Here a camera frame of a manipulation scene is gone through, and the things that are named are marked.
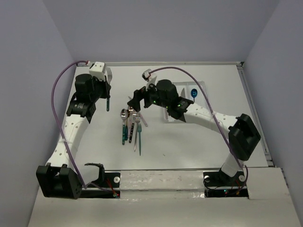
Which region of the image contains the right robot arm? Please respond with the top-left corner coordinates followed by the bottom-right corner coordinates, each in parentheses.
top-left (127, 79), bottom-right (261, 185)

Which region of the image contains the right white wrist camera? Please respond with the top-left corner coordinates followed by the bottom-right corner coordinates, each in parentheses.
top-left (142, 69), bottom-right (157, 90)

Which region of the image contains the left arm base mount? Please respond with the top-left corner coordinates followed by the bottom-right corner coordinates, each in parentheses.
top-left (80, 172), bottom-right (121, 199)

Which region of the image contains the white compartment tray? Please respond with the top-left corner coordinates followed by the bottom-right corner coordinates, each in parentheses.
top-left (163, 81), bottom-right (208, 123)

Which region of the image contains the teal handled spoon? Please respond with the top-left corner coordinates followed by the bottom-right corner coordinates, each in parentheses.
top-left (120, 109), bottom-right (128, 145)

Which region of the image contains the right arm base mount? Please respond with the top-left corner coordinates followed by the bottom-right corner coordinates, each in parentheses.
top-left (203, 171), bottom-right (249, 198)

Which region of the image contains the all silver fork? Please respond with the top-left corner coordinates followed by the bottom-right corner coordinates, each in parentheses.
top-left (134, 112), bottom-right (141, 152)

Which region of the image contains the blue metallic spoon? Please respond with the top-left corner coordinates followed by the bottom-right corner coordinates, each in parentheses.
top-left (190, 88), bottom-right (198, 102)

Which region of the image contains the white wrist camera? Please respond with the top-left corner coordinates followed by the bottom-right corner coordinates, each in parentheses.
top-left (89, 61), bottom-right (106, 81)
top-left (142, 69), bottom-right (157, 90)

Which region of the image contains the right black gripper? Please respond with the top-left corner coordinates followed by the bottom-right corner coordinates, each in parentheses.
top-left (128, 79), bottom-right (170, 111)

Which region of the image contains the pink handled spoon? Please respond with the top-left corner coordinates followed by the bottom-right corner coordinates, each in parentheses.
top-left (126, 106), bottom-right (135, 140)

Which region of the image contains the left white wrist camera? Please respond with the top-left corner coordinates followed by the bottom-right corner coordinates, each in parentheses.
top-left (89, 61), bottom-right (106, 81)

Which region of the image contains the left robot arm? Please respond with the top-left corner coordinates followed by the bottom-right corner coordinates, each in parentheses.
top-left (36, 73), bottom-right (111, 199)

